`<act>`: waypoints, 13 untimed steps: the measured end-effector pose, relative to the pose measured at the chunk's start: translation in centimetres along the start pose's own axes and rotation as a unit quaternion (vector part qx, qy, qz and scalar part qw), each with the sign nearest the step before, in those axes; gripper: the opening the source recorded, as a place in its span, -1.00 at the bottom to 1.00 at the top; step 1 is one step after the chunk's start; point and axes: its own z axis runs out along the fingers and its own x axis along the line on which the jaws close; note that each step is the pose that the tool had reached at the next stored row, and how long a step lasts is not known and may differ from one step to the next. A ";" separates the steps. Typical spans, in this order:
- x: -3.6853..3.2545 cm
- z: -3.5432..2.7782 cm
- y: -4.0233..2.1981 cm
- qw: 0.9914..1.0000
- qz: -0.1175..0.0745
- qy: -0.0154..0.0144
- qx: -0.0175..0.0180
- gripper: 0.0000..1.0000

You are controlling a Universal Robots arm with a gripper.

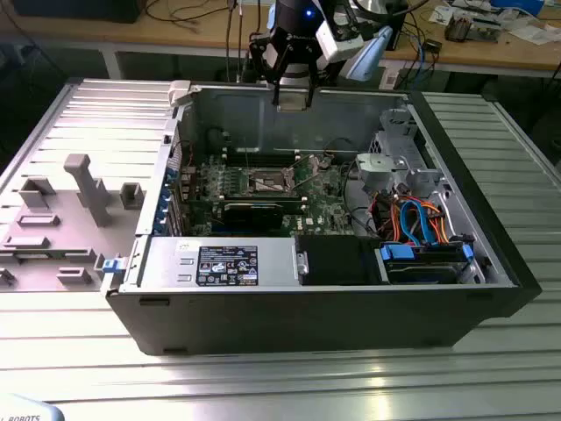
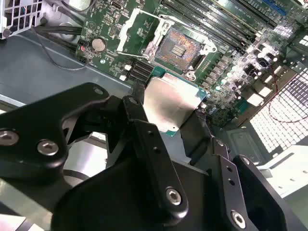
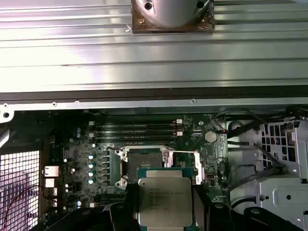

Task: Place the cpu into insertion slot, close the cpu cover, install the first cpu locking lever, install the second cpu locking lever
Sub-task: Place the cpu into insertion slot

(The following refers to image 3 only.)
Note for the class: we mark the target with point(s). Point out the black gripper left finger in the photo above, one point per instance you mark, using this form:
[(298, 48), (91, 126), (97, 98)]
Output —
[(131, 211)]

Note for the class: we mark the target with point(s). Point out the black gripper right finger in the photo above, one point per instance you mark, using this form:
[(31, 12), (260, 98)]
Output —
[(202, 216)]

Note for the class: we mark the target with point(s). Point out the silver CPU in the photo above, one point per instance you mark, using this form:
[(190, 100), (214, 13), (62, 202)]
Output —
[(164, 202)]

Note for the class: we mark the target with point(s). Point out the metal socket cover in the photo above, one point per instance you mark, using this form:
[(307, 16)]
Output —
[(199, 168)]

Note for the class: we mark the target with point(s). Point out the green motherboard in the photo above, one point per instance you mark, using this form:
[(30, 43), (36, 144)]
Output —
[(190, 144)]

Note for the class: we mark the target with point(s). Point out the round coin battery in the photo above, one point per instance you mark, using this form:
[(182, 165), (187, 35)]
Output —
[(210, 137)]

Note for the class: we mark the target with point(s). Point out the silver metal drive cage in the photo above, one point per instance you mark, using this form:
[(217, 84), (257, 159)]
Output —
[(284, 192)]

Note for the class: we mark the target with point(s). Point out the black open PC case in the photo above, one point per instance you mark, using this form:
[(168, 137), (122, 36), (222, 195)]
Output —
[(144, 104)]

